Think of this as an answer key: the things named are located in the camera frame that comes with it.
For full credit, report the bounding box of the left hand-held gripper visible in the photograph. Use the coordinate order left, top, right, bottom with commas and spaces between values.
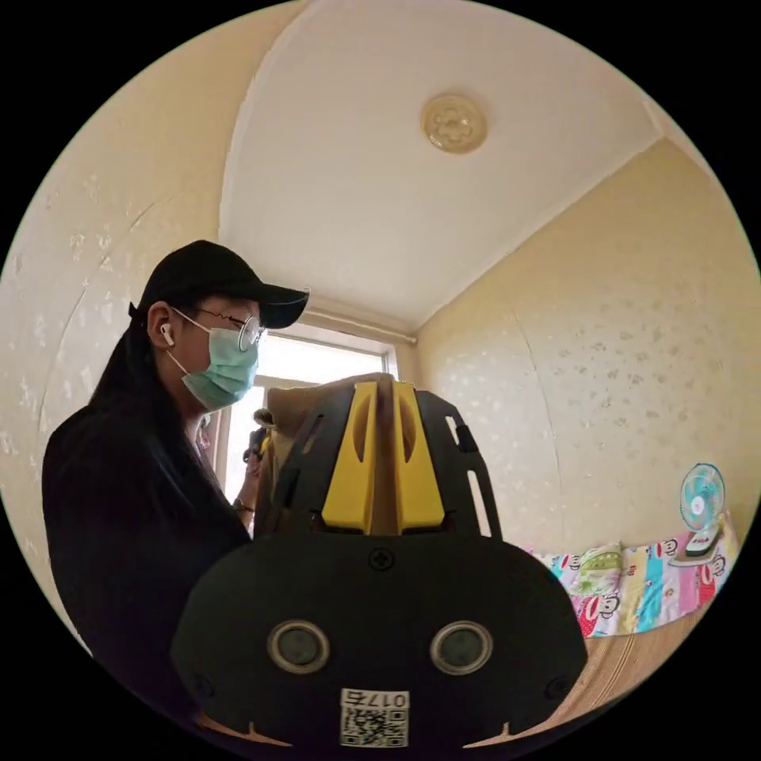
242, 408, 276, 466

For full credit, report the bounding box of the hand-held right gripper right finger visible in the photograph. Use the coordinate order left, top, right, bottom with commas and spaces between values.
392, 380, 446, 533

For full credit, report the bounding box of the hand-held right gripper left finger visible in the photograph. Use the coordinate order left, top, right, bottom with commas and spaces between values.
321, 382, 379, 533

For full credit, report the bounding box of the yellow long sleeve shirt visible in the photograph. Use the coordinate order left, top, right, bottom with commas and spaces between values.
258, 372, 398, 536

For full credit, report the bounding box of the person's left forearm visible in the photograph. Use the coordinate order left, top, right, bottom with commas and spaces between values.
232, 478, 259, 533

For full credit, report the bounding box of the window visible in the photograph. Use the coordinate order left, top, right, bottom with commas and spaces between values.
215, 320, 400, 507

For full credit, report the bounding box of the person's body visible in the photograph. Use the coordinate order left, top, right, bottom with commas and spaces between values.
41, 239, 311, 724

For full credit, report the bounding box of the pillow with green print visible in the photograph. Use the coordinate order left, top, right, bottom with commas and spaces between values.
568, 541, 624, 598

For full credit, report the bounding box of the small teal fan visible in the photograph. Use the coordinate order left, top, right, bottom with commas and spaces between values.
667, 461, 728, 561

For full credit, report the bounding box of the bed with printed sheet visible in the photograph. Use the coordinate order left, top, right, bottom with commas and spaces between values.
475, 514, 743, 751

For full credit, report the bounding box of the round ceiling lamp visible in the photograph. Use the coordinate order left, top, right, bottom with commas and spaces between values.
420, 93, 489, 156

